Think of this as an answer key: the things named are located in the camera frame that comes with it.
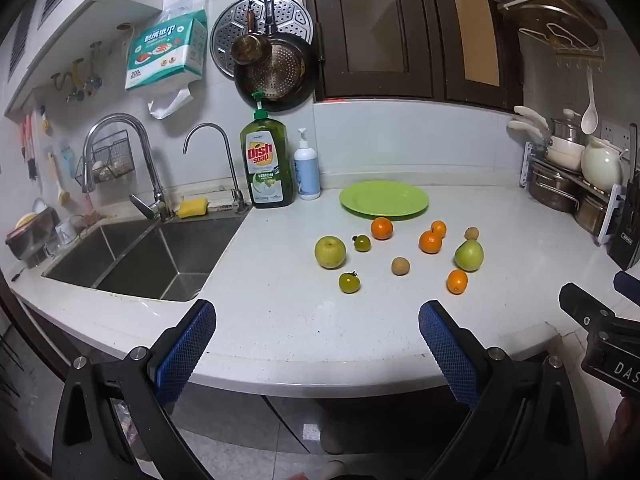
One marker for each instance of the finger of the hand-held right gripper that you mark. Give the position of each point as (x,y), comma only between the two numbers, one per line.
(627,287)
(585,310)

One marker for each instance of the green plate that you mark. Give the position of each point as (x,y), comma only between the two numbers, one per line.
(384,200)

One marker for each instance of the wall rack with wooden board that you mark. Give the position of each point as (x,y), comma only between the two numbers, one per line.
(555,20)

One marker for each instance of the green tomato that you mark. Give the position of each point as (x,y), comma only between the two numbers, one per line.
(349,283)
(362,243)

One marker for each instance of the steel pot with lid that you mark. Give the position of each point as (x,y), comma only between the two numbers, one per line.
(566,127)

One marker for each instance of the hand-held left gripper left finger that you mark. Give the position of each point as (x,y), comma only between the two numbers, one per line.
(184,355)

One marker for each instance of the round yellow-green apple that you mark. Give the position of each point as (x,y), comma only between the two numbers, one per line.
(330,252)

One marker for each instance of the large steel pot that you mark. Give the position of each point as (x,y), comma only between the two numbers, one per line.
(552,190)

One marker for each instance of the brown longan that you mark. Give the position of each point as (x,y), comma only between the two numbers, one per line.
(471,233)
(400,266)

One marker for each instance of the perforated metal strainer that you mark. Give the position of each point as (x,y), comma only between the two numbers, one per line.
(280,72)

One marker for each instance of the white wall cabinet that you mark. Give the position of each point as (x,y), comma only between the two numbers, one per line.
(75,10)

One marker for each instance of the yellow sponge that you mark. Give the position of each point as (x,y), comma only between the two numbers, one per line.
(192,208)

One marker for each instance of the thin chrome faucet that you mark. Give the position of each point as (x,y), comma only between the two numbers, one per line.
(227,160)

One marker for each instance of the person's right hand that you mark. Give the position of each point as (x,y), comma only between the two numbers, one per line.
(629,422)

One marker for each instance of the green dish soap bottle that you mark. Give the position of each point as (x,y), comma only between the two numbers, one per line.
(266,160)

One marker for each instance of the black frying pan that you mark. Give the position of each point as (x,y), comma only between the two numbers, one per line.
(310,75)

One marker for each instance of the large orange mandarin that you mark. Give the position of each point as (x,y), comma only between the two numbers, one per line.
(430,243)
(382,228)

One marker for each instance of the wall power outlet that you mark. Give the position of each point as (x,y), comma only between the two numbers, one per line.
(615,132)

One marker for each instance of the small steel pot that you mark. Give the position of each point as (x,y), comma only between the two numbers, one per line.
(592,212)

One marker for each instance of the white ceramic pitcher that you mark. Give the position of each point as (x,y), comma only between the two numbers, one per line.
(600,165)

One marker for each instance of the round metal steamer tray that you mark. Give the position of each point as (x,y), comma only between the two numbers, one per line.
(225,35)

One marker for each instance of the stainless steel sink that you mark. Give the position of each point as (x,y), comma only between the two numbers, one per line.
(150,260)

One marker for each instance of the white plastic spoon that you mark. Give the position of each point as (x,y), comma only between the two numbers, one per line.
(589,117)

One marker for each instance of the white pot rack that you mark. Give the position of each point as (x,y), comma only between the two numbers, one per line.
(612,215)

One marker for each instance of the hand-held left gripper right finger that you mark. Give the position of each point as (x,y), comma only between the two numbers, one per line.
(447,355)

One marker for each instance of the hanging kitchen brushes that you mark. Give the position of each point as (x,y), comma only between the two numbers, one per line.
(30,145)

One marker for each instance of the wall hooks row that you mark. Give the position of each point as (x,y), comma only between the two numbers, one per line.
(80,77)

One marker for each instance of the dark dish container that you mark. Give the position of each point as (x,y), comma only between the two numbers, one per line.
(30,240)

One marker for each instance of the small orange mandarin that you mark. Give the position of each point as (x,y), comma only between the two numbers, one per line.
(439,227)
(457,281)

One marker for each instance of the small copper pot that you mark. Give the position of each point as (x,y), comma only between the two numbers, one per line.
(251,49)

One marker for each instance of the green pear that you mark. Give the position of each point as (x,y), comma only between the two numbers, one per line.
(468,256)

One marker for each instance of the dark wooden cabinet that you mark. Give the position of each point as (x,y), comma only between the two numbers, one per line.
(425,35)

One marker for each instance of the paper towel pack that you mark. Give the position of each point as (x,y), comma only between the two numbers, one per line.
(165,50)

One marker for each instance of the tall chrome faucet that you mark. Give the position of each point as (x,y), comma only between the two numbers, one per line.
(145,160)

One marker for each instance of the white blue pump bottle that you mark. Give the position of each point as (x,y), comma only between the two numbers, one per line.
(306,170)

